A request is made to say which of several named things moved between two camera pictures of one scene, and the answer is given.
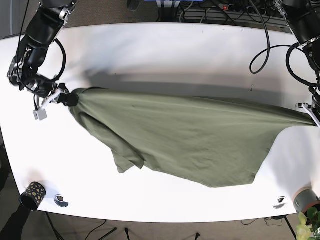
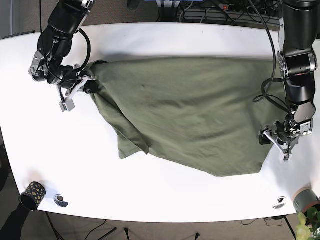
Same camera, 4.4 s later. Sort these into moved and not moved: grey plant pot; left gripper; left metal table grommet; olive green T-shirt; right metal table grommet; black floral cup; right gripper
Moved: left gripper; olive green T-shirt; right gripper
Not moved: grey plant pot; right metal table grommet; black floral cup; left metal table grommet
